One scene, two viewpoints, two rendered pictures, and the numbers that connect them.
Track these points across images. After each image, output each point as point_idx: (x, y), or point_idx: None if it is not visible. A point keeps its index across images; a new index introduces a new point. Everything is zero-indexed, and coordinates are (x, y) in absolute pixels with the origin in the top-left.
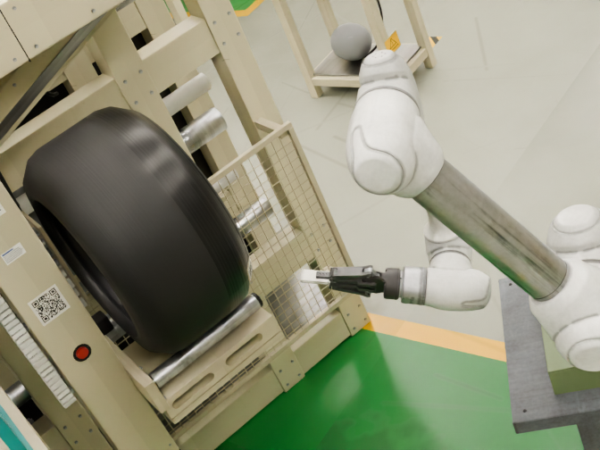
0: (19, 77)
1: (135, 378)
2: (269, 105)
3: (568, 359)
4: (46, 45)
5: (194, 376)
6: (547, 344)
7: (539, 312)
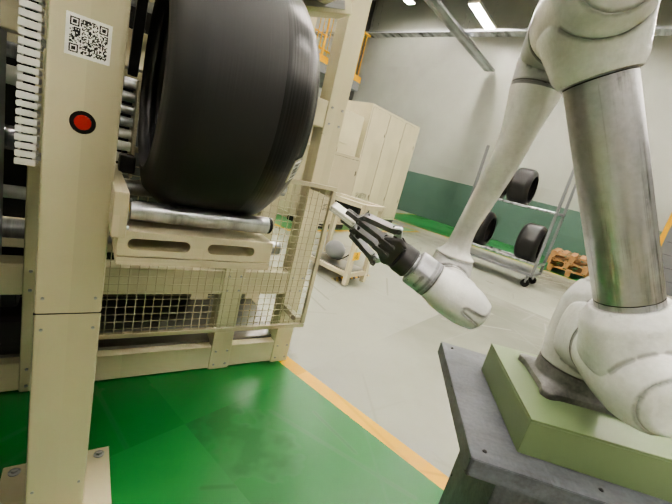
0: None
1: (114, 186)
2: (324, 182)
3: (638, 398)
4: None
5: (171, 233)
6: (522, 394)
7: (618, 323)
